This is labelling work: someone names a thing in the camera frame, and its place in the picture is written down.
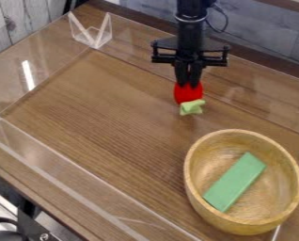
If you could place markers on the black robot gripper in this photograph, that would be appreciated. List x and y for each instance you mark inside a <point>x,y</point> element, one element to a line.
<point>187,49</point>

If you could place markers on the red plush strawberry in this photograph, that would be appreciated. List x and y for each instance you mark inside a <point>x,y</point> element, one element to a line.
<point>188,98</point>

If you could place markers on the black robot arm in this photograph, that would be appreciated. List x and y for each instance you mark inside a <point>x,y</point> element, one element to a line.
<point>194,10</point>

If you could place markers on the green rectangular block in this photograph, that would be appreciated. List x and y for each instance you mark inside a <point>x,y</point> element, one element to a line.
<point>235,181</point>

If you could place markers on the wooden bowl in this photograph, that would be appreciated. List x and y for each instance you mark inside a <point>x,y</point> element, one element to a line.
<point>270,200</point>

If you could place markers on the black metal stand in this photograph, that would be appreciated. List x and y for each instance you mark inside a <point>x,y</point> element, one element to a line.
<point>29,227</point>

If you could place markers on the clear acrylic enclosure wall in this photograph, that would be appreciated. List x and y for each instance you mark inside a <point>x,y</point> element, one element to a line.
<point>93,140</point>

